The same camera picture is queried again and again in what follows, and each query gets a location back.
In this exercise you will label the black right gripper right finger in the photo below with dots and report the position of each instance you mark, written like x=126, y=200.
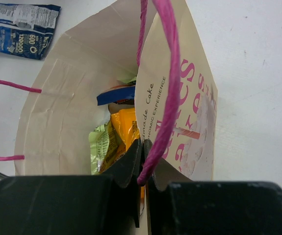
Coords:
x=179, y=206

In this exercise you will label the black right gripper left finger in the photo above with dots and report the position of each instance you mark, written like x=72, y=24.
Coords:
x=105, y=204

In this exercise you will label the green candy packet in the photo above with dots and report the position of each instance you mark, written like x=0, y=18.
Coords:
x=100, y=139
x=129, y=81

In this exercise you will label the orange mango gummy bag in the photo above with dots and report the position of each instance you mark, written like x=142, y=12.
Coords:
x=126, y=132

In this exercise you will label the small blue snack packet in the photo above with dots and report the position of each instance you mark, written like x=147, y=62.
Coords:
x=123, y=94

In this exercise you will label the cream pink paper cake bag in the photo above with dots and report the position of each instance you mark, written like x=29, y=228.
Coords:
x=175, y=95

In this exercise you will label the green candy packet back side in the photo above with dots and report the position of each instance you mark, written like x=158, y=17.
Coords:
x=129, y=81

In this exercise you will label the large blue chips bag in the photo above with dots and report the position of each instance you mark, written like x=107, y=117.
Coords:
x=26, y=30

